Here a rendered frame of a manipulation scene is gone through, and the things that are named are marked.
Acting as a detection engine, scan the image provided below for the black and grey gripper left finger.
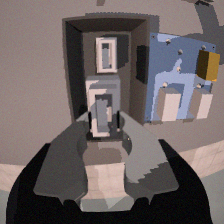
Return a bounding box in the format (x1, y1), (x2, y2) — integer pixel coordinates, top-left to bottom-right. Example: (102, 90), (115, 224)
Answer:
(6, 111), (92, 224)

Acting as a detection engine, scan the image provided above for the yellow-orange rectangular block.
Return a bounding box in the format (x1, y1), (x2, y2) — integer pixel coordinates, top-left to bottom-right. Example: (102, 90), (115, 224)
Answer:
(196, 50), (220, 81)

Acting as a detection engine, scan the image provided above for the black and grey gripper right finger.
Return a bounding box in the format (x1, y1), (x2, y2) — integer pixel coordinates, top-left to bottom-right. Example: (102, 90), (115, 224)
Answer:
(117, 110), (213, 224)

